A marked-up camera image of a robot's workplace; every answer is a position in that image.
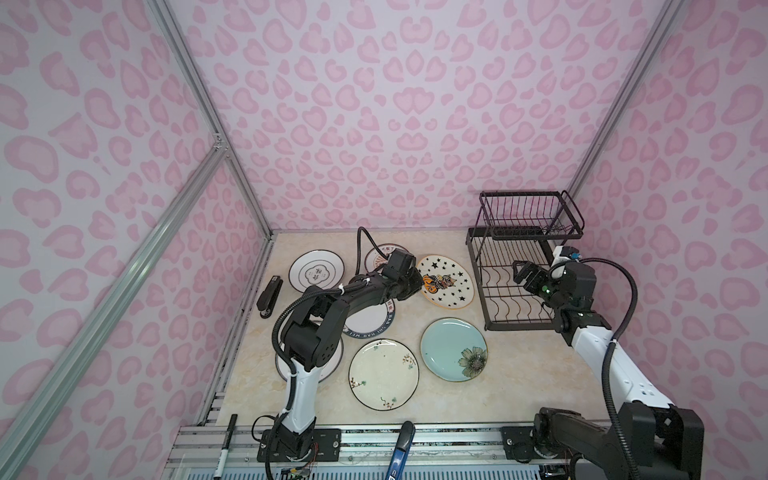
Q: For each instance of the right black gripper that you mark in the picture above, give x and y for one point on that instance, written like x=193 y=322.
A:
x=541 y=274

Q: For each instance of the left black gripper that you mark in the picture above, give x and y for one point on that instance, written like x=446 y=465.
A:
x=417 y=281

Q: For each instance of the star and cat plate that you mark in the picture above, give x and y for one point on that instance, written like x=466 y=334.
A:
x=445 y=282

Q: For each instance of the light teal flower plate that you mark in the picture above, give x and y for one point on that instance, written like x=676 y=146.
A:
x=454 y=350

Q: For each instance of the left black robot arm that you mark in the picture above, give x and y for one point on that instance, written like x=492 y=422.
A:
x=306 y=335

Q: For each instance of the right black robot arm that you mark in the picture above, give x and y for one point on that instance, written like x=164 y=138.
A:
x=648 y=437

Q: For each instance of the small orange sunburst plate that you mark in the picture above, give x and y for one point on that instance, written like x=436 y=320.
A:
x=379 y=255

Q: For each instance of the green rim lettered plate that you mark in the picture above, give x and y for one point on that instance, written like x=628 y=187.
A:
x=371 y=321

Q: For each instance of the white plate grey cloud outline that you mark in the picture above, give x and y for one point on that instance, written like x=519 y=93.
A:
x=319 y=267

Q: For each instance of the cream floral branch plate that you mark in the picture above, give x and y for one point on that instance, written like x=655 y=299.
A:
x=383 y=375

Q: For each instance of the large orange sunburst plate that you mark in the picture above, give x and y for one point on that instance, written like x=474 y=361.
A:
x=327 y=370

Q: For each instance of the black stapler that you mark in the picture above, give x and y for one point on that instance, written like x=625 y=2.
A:
x=269 y=296

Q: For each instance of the black marker pen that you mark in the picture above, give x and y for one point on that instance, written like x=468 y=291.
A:
x=224 y=452

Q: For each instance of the black wire dish rack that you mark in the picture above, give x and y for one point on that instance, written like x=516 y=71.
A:
x=514 y=228

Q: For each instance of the blue handled tool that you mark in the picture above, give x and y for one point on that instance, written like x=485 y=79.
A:
x=401 y=451

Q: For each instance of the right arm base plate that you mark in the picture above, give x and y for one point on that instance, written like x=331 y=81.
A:
x=520 y=445

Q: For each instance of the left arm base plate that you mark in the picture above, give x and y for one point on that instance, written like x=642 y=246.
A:
x=323 y=446

